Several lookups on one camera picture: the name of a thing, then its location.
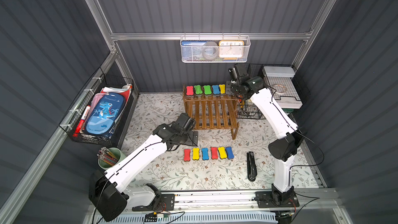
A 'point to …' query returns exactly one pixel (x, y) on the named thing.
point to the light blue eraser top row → (215, 89)
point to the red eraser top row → (189, 91)
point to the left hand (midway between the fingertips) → (188, 137)
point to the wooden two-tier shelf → (219, 112)
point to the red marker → (81, 122)
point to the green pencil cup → (108, 157)
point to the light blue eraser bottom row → (205, 155)
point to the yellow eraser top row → (222, 88)
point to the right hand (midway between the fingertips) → (234, 85)
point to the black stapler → (252, 169)
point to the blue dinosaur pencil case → (105, 113)
